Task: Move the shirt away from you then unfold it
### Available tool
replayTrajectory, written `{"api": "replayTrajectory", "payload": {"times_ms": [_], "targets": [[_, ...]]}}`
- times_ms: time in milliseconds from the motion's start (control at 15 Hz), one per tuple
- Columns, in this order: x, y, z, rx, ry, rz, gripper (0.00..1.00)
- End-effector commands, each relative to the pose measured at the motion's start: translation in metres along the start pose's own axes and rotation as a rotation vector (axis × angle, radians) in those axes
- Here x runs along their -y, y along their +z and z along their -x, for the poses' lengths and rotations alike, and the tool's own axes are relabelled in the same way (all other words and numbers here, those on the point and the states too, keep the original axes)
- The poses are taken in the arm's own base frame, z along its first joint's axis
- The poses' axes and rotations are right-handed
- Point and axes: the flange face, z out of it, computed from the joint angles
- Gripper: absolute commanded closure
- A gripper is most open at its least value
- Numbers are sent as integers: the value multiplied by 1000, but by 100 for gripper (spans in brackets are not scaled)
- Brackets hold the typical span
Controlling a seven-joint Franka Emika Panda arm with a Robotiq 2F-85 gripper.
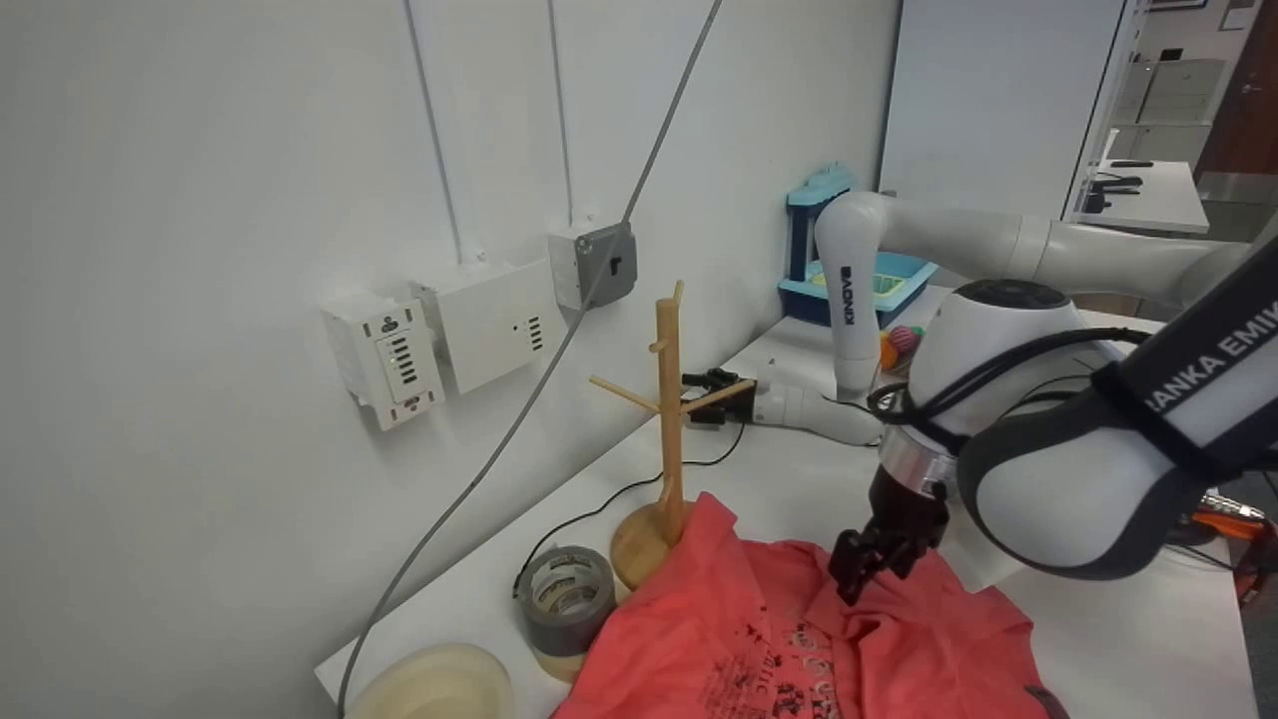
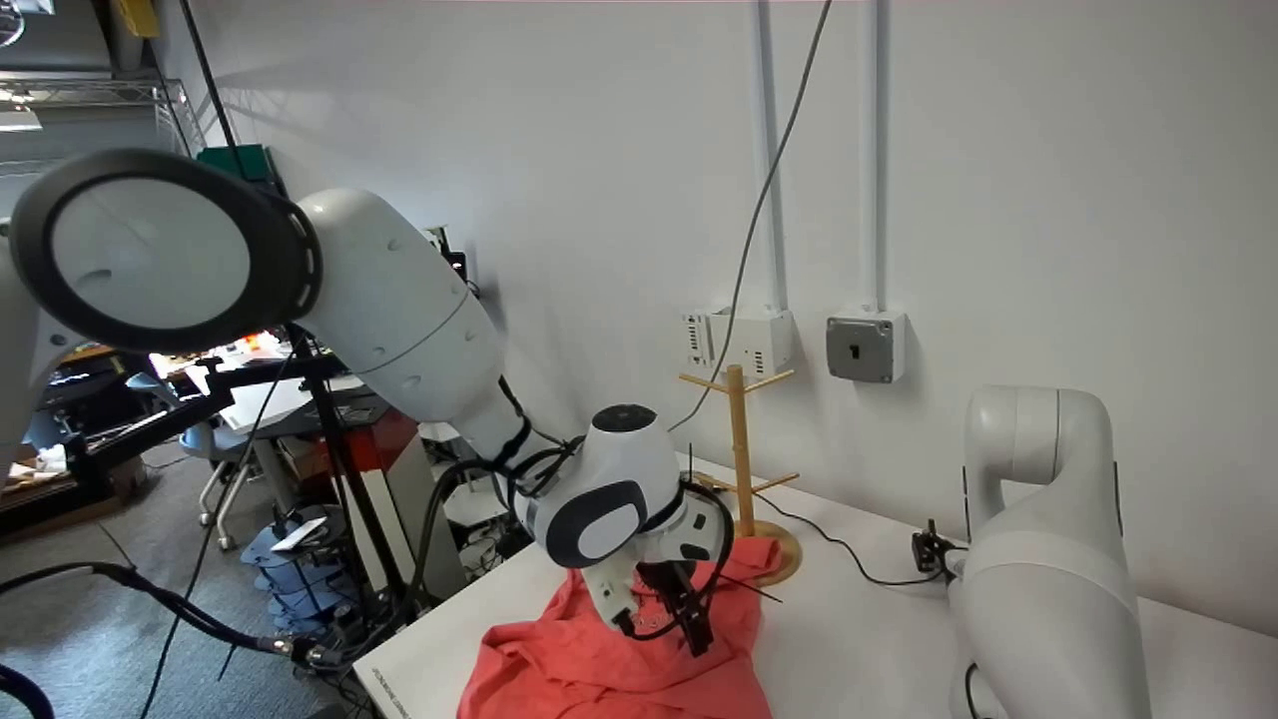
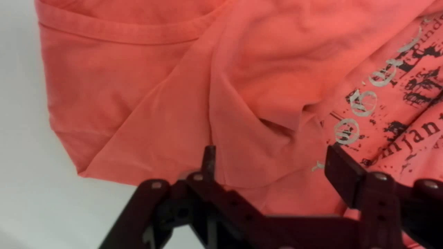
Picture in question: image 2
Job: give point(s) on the blue bundle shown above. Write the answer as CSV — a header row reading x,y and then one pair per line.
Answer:
x,y
294,574

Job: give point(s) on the white wall box with print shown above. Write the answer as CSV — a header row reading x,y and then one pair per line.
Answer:
x,y
706,344

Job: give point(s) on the red shirt with black print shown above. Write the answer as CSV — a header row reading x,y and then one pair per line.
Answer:
x,y
573,672

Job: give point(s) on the black camera on tripod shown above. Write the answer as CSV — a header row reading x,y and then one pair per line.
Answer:
x,y
456,250

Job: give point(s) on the grey wall junction box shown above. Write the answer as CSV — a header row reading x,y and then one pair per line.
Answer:
x,y
863,349

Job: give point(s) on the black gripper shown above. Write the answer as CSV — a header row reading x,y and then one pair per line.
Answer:
x,y
674,592

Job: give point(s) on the plain white wall box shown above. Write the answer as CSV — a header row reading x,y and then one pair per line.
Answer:
x,y
763,344

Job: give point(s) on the small black camera device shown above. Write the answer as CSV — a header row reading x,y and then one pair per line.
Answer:
x,y
937,549

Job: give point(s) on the green storage bin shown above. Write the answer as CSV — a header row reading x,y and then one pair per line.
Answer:
x,y
244,162

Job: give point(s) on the wooden mug tree stand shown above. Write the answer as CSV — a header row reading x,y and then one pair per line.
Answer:
x,y
738,413

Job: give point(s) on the cluttered wooden workbench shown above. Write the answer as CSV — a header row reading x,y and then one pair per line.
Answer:
x,y
67,413

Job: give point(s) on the white wall conduit pipe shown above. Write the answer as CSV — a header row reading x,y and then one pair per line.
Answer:
x,y
880,162
774,162

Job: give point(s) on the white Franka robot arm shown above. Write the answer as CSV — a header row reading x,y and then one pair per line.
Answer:
x,y
402,323

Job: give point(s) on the idle white robot arm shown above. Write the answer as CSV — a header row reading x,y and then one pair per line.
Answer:
x,y
1052,574

